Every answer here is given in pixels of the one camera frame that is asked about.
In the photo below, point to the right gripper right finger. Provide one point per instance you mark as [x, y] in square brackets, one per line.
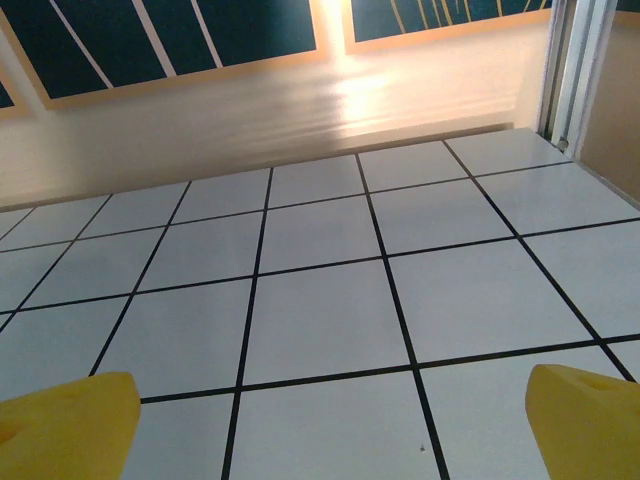
[585, 430]

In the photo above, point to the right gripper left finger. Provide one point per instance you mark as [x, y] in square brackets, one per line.
[65, 425]

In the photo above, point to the aluminium corner post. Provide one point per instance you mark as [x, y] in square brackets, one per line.
[575, 75]

